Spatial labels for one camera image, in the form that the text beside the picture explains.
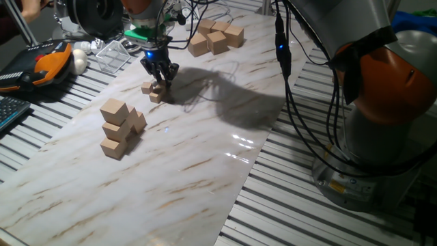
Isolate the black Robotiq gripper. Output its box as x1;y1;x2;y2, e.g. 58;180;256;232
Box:
140;47;180;88

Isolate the dark red sleeved forearm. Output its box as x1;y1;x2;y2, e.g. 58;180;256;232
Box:
0;3;25;46

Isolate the bare person hand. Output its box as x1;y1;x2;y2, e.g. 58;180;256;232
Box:
20;0;52;24

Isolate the large wooden cube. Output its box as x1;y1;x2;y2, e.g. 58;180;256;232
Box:
187;32;210;58
210;20;231;34
197;18;216;37
206;30;229;56
223;24;245;49

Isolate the clear plastic box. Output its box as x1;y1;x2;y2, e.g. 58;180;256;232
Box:
95;40;132;74

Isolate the medium wooden cube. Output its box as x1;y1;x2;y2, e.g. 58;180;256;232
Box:
131;111;148;135
125;105;139;129
100;137;129;161
101;121;131;143
99;98;130;126

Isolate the white power strip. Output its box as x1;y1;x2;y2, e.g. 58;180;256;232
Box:
177;0;202;31

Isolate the white plug adapter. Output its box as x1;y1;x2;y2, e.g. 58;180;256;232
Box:
73;38;105;55

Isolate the white egg shaped object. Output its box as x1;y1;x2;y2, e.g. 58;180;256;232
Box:
70;49;89;76

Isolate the black round spool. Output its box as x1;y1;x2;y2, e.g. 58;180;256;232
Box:
66;0;126;40

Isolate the marble pattern mat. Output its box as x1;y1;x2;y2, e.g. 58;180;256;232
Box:
0;13;315;246

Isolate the orange black teach pendant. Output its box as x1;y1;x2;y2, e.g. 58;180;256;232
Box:
0;39;74;93

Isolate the black computer keyboard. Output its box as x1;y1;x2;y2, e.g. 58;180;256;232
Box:
0;96;31;133

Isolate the blue bag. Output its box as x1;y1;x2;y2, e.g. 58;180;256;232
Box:
391;12;437;35

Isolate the green cloth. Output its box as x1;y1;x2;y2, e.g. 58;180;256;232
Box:
411;8;437;18

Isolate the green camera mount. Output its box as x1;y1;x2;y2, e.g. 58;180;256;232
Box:
124;28;165;44

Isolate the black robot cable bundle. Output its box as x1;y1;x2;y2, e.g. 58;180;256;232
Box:
153;0;376;175

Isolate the aluminium upright post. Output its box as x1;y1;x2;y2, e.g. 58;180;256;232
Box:
255;0;277;16

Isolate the aluminium frame profile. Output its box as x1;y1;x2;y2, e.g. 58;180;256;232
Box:
3;0;38;47

